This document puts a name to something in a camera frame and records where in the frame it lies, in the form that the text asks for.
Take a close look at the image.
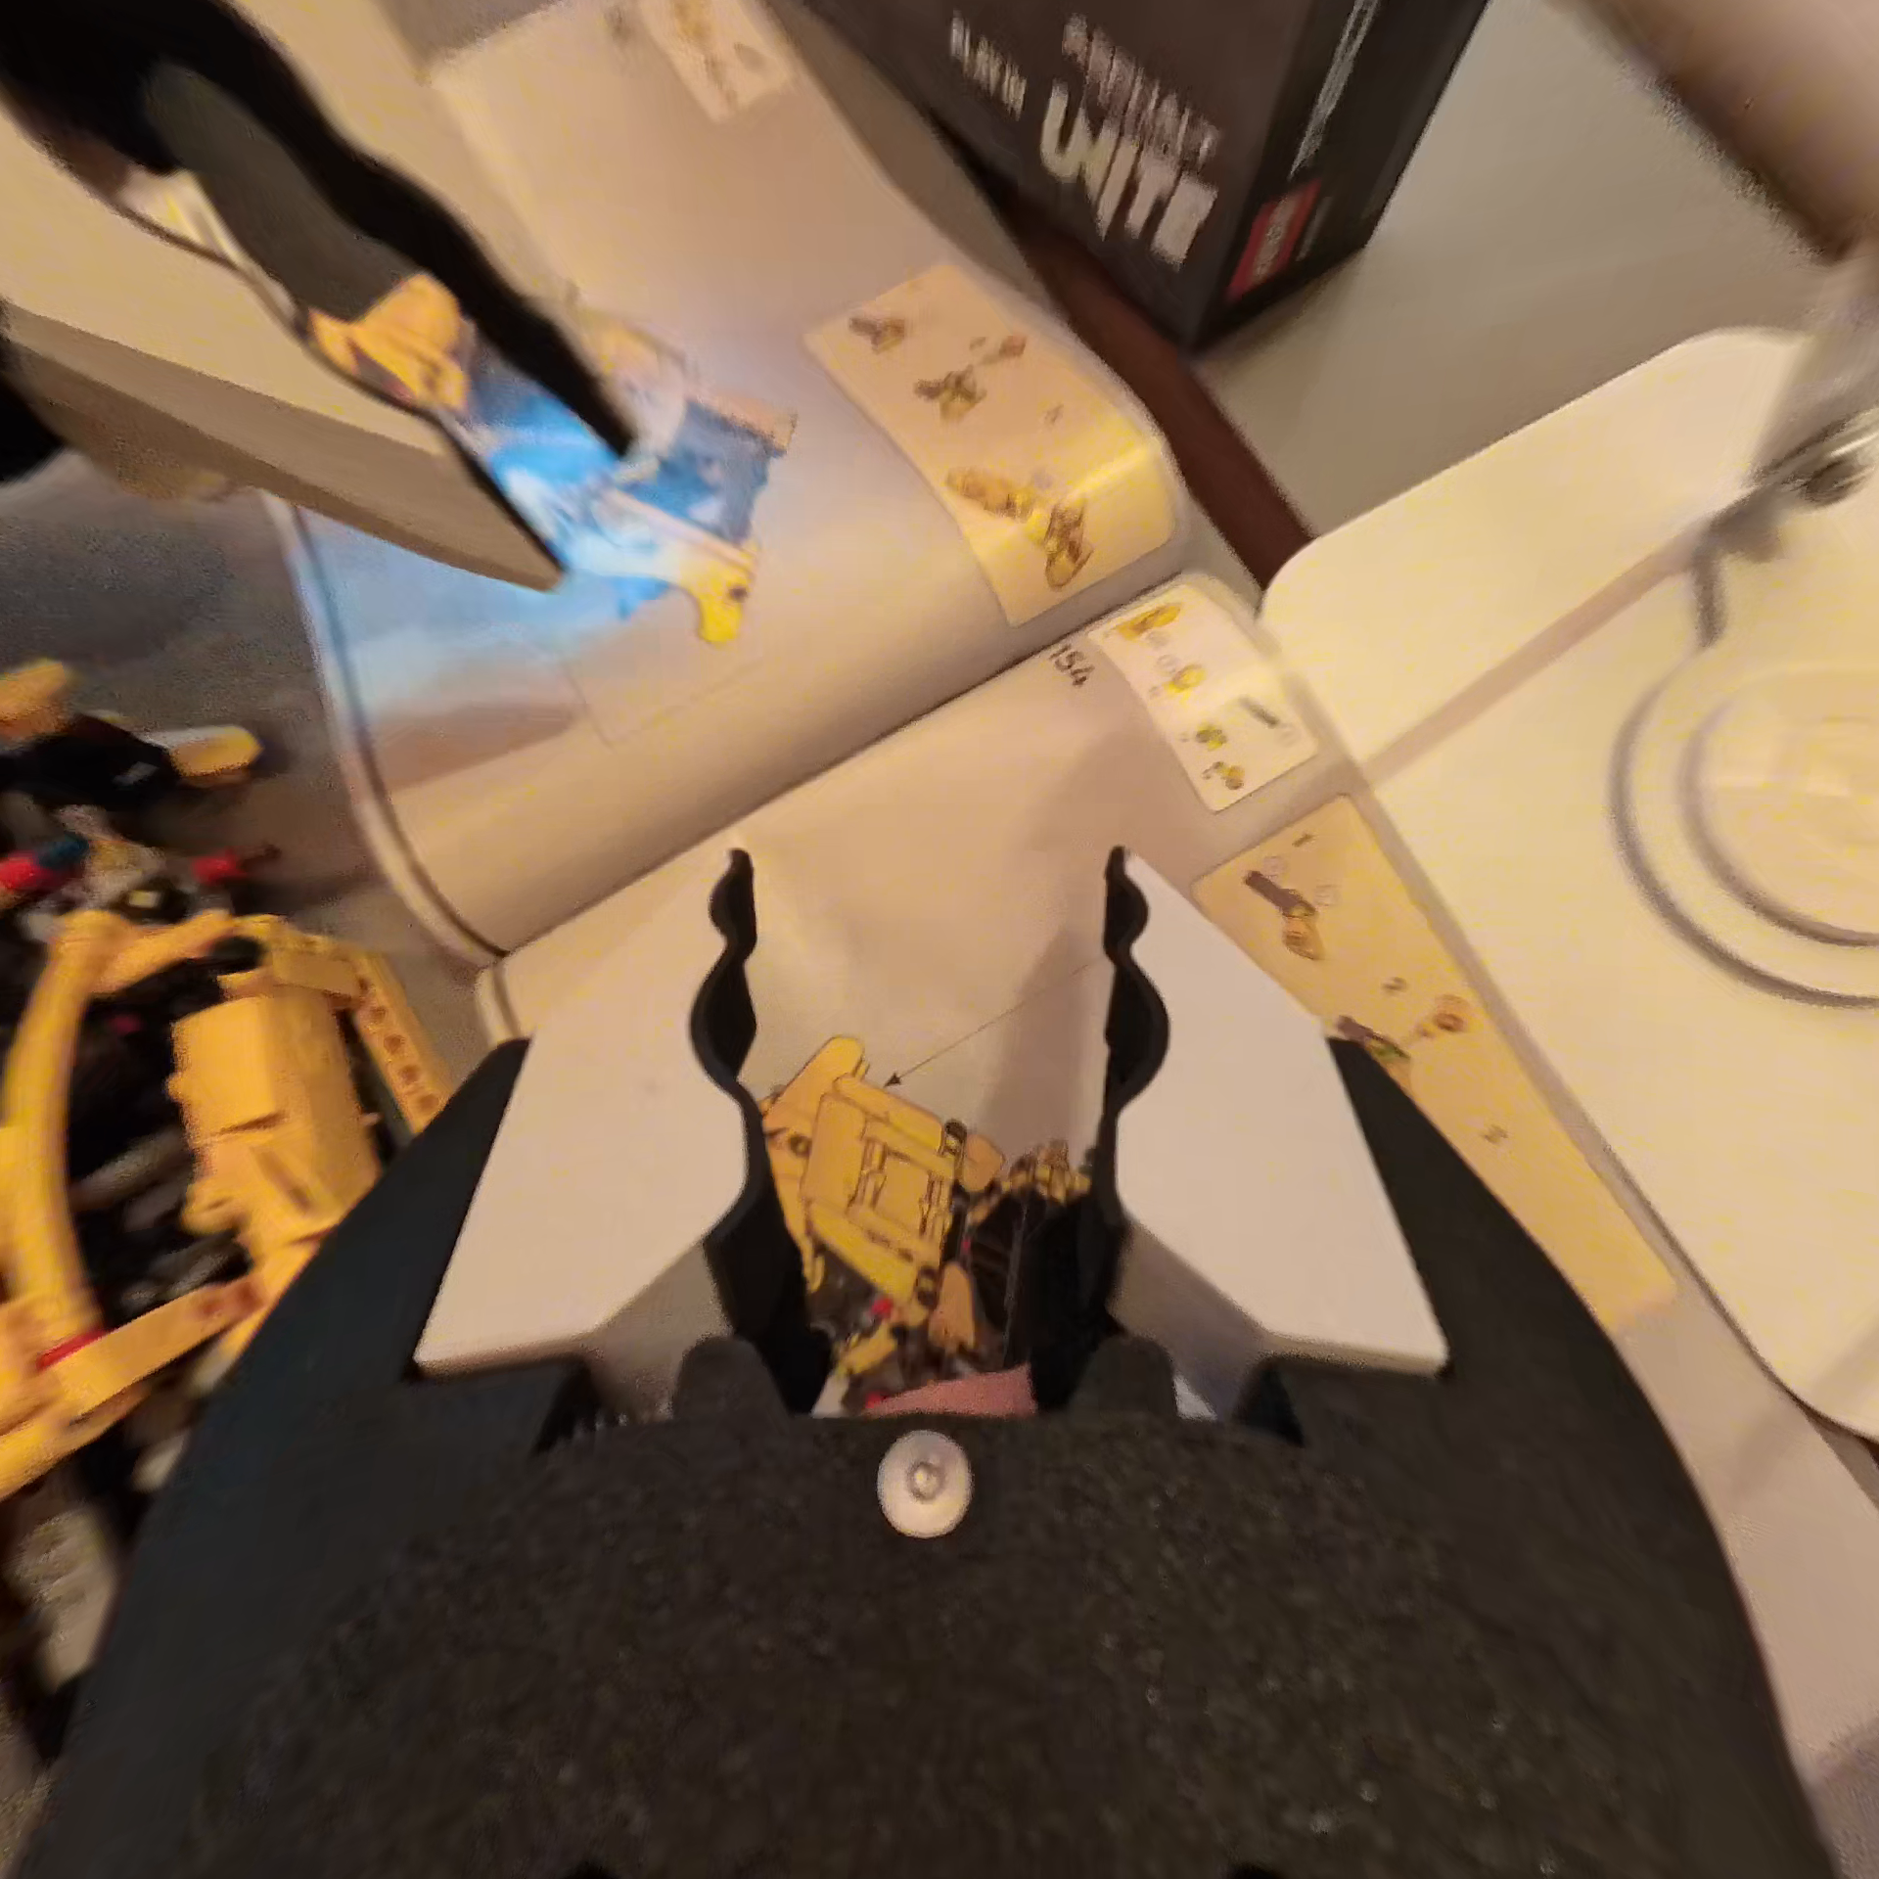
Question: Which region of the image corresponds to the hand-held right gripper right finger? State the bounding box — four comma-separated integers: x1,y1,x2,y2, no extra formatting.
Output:
1034,849,1448,1420

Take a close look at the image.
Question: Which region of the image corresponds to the black toy set box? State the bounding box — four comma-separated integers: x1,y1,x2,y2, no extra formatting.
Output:
793,0,1488,349

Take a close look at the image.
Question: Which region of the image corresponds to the grey desk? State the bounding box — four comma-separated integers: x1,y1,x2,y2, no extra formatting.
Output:
0,0,1879,1837

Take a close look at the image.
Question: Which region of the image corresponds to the yellow toy brick car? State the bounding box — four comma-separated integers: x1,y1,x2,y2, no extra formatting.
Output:
0,658,450,1498

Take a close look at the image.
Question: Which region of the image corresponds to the toy car instruction booklet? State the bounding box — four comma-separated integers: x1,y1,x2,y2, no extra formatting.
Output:
263,0,1675,1411

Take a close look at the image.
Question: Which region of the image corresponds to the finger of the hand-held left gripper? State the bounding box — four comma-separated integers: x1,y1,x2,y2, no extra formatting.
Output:
0,116,575,593
0,0,640,460

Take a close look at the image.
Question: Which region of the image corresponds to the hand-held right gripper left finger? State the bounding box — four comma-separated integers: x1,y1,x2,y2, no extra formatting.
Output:
417,849,823,1416

